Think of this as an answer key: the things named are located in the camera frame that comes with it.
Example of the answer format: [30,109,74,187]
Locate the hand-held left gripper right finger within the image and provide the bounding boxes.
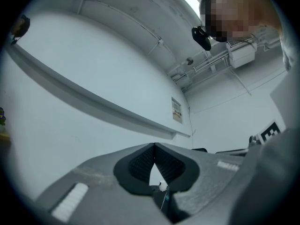
[154,142,245,225]

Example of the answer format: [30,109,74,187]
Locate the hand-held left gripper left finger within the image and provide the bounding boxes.
[35,142,171,225]

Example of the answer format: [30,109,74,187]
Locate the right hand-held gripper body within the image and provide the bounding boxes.
[248,120,287,154]

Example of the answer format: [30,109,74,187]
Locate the person's light clothing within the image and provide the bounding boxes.
[269,27,300,135]

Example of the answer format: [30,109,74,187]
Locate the white ceiling pipes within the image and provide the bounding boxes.
[167,48,232,92]

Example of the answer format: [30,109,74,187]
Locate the small green potted plant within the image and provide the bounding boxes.
[0,106,7,134]

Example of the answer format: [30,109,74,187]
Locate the person's head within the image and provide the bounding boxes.
[198,0,283,43]

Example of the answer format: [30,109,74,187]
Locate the thin wall cable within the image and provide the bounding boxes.
[187,105,196,150]

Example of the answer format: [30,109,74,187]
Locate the beige wall notice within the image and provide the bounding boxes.
[171,97,184,125]

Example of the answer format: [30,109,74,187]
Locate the black head-worn camera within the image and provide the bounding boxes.
[191,25,212,52]

